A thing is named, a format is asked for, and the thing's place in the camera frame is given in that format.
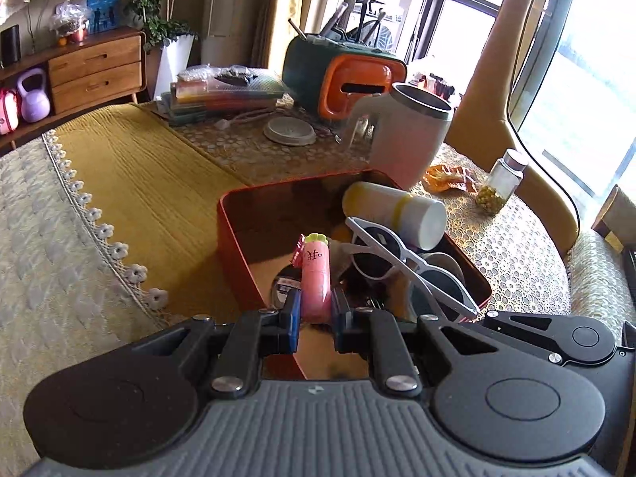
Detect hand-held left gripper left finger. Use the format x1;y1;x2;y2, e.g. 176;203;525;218
132;291;303;401

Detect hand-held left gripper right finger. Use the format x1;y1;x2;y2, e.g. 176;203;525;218
330;288;498;398

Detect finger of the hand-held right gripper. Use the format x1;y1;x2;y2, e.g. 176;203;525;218
479;309;570;366

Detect pink tube with yellow cap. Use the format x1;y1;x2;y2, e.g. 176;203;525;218
298;233;332;324

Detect white sunglasses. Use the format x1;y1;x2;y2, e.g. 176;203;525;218
344;216;482;324

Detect red tin box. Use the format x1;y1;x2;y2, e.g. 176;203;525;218
216;169;494;383

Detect round metal tin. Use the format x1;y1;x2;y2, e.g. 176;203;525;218
410;252;467;319

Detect yellow and white bottle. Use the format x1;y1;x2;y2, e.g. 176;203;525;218
342;181;448;252

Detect black round container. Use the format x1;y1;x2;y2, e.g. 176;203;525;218
271;263;305;309

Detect cream patterned cushion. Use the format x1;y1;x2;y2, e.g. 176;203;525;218
566;229;636;343

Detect gold lace tablecloth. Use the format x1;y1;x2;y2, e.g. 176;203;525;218
139;94;570;319

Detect glass jar with yellow beads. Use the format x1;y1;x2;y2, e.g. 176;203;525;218
475;149;528;215

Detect orange snack wrapper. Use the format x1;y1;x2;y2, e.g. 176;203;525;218
423;164;478;194

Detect round white lid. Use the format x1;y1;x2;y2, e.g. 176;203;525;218
263;116;317;147

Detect yellow quilted mat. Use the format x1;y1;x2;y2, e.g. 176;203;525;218
52;102;239;324

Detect stack of clear plastic cases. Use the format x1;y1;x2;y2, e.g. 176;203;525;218
159;72;286;127

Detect green and orange utensil box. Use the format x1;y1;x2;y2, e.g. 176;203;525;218
281;35;408;121

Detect clear bag with dark contents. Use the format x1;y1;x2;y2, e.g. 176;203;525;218
213;66;254;85

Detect cream textured blanket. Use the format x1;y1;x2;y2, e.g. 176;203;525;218
0;129;200;458

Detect wooden sideboard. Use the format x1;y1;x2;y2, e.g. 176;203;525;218
0;27;147;152

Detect purple kettlebell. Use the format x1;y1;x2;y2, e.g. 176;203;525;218
16;68;50;123

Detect tall potted plant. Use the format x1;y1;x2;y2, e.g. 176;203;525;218
109;0;197;103

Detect pink toy case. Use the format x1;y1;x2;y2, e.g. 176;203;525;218
0;88;21;135

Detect blue picture box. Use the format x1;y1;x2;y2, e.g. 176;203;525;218
87;0;121;33

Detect clear bag with fruit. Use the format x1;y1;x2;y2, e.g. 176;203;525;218
50;2;93;45

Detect black speaker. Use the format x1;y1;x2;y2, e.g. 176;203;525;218
0;25;21;68

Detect white mug with handle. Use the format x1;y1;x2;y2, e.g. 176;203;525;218
340;83;457;190

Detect pink cord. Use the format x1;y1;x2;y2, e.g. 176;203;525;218
219;109;269;130

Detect black cable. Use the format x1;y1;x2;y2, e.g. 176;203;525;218
507;0;582;239

